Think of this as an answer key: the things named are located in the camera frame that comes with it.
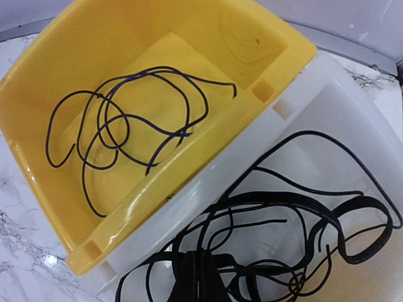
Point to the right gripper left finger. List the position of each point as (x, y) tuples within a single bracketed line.
[(186, 286)]

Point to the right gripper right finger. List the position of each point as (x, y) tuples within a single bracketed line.
[(211, 286)]

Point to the white bin middle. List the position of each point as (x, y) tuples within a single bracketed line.
[(304, 205)]

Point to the yellow bin left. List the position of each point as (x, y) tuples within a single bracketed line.
[(117, 105)]

